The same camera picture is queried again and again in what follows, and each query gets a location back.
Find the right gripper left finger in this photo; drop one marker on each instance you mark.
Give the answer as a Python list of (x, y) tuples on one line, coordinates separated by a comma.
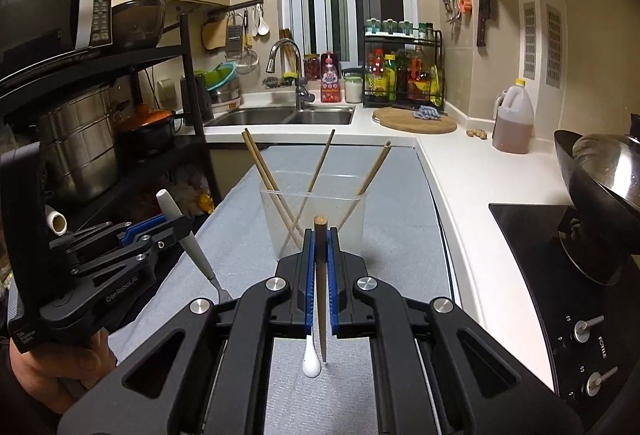
[(206, 371)]

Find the orange lidded pot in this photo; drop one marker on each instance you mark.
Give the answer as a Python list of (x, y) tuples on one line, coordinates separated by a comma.
[(143, 116)]

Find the ginger root piece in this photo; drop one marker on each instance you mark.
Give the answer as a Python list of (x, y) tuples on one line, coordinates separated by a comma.
[(481, 134)]

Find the hanging white ladle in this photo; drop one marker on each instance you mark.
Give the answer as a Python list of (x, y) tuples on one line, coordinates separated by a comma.
[(262, 28)]

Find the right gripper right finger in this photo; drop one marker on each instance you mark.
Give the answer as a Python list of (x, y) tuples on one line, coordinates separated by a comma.
[(435, 369)]

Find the dark glass bowl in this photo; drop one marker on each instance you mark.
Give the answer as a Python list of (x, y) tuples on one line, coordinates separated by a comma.
[(138, 23)]

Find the wooden chopstick pair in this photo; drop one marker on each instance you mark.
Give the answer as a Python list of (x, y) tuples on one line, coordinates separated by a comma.
[(365, 184)]

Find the red chili jar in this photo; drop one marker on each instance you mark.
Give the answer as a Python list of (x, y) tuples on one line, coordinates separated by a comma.
[(312, 67)]

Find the stainless steel stock pot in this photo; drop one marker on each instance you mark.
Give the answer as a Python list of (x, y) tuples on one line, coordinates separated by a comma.
[(79, 145)]

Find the black gas stove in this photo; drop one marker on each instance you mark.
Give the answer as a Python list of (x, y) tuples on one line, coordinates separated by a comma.
[(586, 298)]

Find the black wok with lid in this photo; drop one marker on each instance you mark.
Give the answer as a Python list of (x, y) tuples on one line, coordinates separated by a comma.
[(601, 174)]

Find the clear plastic utensil container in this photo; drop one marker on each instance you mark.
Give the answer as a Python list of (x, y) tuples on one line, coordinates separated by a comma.
[(291, 209)]

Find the plastic jug of brown liquid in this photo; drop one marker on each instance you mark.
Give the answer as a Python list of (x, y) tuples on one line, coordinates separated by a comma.
[(514, 120)]

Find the black spice rack with bottles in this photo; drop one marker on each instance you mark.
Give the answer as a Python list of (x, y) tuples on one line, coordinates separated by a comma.
[(402, 64)]

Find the blue checkered cloth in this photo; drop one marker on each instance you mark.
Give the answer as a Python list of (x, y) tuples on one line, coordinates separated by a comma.
[(427, 113)]

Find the round wooden cutting board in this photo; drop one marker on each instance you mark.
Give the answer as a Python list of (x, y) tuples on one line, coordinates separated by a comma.
[(404, 121)]

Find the hanging cleaver knife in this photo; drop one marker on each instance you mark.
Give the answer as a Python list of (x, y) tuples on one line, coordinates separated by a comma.
[(483, 14)]

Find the red dish soap bottle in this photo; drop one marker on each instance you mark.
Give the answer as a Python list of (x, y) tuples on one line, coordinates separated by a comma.
[(330, 79)]

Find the hanging metal grater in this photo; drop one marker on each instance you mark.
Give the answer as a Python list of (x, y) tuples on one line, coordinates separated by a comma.
[(235, 33)]

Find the hanging wooden cutting board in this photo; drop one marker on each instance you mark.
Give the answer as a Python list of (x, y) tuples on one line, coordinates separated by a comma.
[(214, 35)]

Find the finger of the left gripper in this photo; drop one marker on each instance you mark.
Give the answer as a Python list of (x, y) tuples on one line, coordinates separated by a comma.
[(131, 232), (164, 235)]

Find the stainless steel sink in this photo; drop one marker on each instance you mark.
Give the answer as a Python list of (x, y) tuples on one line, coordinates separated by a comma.
[(285, 115)]

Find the white lidded jar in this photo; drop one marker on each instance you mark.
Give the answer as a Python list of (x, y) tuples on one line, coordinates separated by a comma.
[(353, 87)]

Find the green and blue bowls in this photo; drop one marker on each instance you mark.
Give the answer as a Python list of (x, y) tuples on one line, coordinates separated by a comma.
[(219, 76)]

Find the microwave oven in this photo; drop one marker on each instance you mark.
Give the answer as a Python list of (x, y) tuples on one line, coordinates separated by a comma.
[(33, 31)]

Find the person's left hand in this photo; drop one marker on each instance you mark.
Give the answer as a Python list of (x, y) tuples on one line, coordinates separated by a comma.
[(41, 372)]

